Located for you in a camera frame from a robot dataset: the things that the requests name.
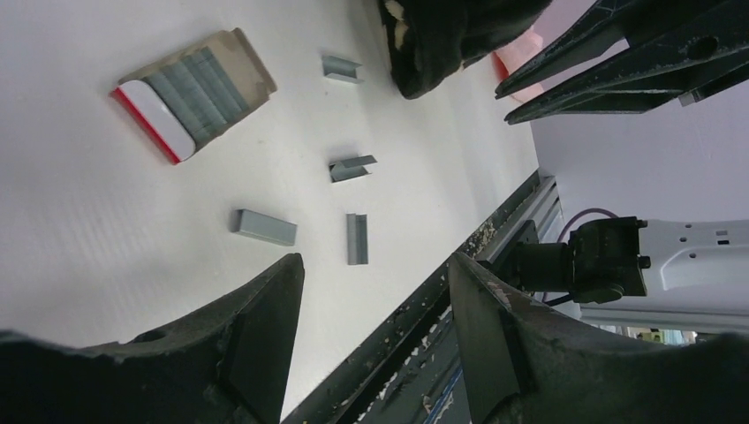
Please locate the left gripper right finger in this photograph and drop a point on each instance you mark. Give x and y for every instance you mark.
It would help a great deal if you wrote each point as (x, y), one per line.
(524, 362)

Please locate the grey staple strip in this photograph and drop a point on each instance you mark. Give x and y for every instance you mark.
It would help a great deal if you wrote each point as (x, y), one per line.
(265, 228)
(340, 69)
(357, 241)
(350, 168)

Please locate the box of staples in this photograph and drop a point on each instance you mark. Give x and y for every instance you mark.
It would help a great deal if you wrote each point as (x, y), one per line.
(191, 97)

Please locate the black pillow with beige flowers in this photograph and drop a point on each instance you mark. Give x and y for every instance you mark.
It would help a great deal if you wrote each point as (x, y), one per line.
(429, 40)

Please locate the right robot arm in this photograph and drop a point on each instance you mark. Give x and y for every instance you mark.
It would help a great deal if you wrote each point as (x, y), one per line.
(655, 273)

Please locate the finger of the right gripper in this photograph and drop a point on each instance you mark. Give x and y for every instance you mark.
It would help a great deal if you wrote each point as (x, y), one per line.
(598, 29)
(689, 65)

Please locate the pink cloth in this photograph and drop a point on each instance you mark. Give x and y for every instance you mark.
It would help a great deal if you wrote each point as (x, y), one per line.
(511, 57)

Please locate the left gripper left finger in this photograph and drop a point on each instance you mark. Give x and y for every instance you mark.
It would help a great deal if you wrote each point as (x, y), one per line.
(226, 362)

